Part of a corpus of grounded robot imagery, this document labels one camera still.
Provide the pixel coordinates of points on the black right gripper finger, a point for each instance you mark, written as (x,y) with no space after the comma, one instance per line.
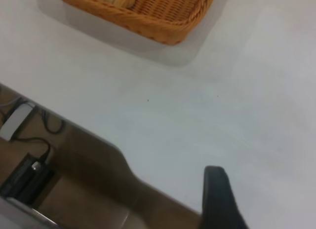
(217,199)

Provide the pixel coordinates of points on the orange woven wicker basket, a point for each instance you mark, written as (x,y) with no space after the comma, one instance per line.
(160,19)

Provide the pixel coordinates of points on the black electronics box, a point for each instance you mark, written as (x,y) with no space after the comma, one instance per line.
(27,177)

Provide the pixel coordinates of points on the white power strip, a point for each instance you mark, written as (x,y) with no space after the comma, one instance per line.
(16,120)

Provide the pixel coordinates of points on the silver metal frame rail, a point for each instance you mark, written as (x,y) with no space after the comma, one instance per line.
(22,214)

